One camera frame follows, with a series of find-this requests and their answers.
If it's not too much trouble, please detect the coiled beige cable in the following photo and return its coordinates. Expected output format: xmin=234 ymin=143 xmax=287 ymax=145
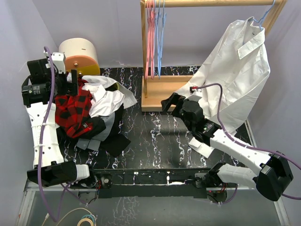
xmin=42 ymin=207 xmax=98 ymax=226

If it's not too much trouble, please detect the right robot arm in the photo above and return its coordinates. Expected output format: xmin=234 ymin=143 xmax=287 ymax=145
xmin=161 ymin=93 xmax=293 ymax=202

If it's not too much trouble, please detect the grey garment in pile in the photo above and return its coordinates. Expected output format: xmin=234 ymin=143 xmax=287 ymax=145
xmin=77 ymin=113 xmax=115 ymax=151

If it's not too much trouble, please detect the white shirt on hanger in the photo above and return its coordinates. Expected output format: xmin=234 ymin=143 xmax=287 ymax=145
xmin=173 ymin=16 xmax=270 ymax=159

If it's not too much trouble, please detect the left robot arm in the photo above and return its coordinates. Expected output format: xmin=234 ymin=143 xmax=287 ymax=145
xmin=22 ymin=52 xmax=97 ymax=188

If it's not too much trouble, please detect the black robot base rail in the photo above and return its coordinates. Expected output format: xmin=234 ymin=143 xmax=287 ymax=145
xmin=70 ymin=167 xmax=238 ymax=200

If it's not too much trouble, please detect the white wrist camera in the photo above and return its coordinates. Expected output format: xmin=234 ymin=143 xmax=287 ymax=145
xmin=51 ymin=52 xmax=66 ymax=74
xmin=190 ymin=86 xmax=199 ymax=93

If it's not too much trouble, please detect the red black plaid shirt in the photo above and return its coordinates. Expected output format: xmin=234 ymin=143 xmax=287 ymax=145
xmin=55 ymin=77 xmax=93 ymax=138

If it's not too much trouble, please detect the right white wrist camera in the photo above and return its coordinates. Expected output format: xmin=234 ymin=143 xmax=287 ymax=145
xmin=190 ymin=86 xmax=199 ymax=93

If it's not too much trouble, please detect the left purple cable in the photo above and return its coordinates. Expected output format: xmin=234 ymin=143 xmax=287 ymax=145
xmin=37 ymin=46 xmax=90 ymax=222

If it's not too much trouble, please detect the green laundry basket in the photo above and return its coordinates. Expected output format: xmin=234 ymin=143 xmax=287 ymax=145
xmin=108 ymin=82 xmax=119 ymax=91

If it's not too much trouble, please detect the black garment in pile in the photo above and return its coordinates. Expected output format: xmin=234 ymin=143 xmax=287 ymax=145
xmin=56 ymin=106 xmax=131 ymax=157

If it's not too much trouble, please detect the cream cylindrical drum toy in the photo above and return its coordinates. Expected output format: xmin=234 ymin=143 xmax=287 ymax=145
xmin=59 ymin=38 xmax=100 ymax=76

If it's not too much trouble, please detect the aluminium frame rail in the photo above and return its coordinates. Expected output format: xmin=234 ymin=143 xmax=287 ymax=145
xmin=16 ymin=188 xmax=35 ymax=226

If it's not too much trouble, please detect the wooden clothes rack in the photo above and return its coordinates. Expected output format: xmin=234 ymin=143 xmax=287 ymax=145
xmin=140 ymin=0 xmax=287 ymax=112

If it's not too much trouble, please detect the pink wire hanger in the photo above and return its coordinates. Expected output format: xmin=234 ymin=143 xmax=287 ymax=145
xmin=144 ymin=0 xmax=156 ymax=80

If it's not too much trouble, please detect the blue hanger holding shirt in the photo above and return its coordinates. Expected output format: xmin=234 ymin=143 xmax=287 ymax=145
xmin=252 ymin=0 xmax=276 ymax=31

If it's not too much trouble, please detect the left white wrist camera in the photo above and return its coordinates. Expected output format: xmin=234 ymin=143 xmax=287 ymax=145
xmin=51 ymin=52 xmax=66 ymax=74

